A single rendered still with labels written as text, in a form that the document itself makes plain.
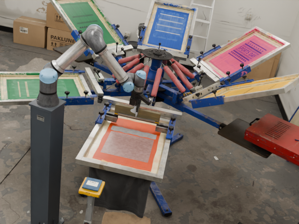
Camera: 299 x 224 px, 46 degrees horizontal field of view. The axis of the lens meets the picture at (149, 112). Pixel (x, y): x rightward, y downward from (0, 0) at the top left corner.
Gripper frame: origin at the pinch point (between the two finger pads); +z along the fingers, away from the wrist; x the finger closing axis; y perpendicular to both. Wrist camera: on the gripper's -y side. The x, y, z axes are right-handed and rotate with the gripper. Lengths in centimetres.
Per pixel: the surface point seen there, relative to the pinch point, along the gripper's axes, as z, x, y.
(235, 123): 14, -47, -83
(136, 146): 13.6, 24.0, -6.2
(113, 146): 13.7, 29.4, 9.9
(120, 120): 13.6, -7.9, 13.5
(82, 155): 10, 53, 26
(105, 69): 18, -116, 56
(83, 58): 14, -123, 84
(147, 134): 13.0, 5.4, -11.1
